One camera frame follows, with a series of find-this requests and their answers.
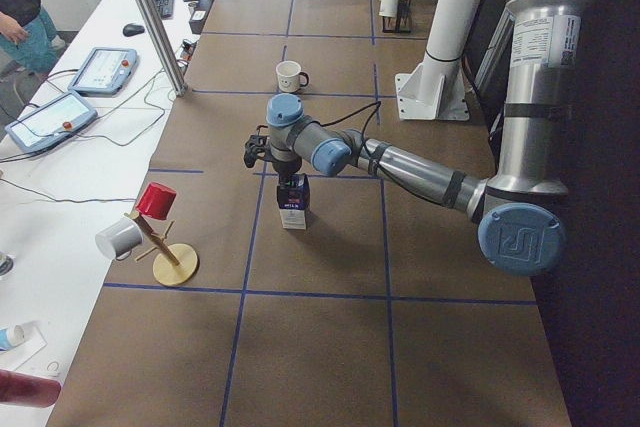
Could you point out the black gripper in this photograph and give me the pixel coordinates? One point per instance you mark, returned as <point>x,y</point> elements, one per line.
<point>286,167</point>

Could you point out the blue white milk carton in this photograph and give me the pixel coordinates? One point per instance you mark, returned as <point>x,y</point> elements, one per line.
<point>293,204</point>

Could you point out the white smiley mug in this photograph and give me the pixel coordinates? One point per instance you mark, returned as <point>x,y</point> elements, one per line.
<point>290,76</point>

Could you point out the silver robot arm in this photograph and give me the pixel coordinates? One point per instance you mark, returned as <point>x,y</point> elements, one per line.
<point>517,209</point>

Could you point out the red cup on stand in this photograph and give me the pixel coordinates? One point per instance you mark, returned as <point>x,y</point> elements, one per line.
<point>156,201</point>

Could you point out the wooden mug tree stand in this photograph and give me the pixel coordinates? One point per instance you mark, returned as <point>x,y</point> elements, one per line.
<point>174,264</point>

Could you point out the white mug on stand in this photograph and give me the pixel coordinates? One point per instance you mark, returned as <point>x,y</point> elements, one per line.
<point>119,239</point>

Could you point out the black box with label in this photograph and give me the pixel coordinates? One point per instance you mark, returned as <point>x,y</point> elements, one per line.
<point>197,21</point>

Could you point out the white mug lower rack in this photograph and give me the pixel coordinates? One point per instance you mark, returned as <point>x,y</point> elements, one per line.
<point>388,8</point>

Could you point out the teach pendant far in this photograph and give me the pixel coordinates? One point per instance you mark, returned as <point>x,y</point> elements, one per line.
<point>105,72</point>

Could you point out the teach pendant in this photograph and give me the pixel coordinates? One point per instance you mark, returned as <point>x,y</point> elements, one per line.
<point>105,72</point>
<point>52,123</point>

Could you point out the black computer mouse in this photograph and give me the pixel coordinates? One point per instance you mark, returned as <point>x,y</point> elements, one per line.
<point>132,29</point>

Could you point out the teach pendant near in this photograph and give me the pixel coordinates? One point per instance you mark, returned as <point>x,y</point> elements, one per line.
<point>52,123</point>

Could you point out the person in dark shirt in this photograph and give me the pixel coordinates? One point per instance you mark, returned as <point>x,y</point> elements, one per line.
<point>29,36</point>

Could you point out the small white blue bottle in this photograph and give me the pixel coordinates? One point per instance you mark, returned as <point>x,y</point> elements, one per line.
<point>11,337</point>

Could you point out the red bottle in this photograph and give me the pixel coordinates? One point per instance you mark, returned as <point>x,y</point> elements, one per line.
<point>26,390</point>

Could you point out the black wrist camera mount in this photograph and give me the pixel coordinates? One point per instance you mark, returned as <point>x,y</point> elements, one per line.
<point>257,148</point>

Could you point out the white pedestal column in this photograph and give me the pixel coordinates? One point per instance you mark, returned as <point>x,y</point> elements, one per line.
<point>434,90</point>

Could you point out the black wire mug rack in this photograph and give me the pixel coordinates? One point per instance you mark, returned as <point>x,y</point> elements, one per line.
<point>402,23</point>

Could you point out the aluminium frame post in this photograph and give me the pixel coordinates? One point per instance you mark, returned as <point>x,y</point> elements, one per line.
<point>162,45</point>

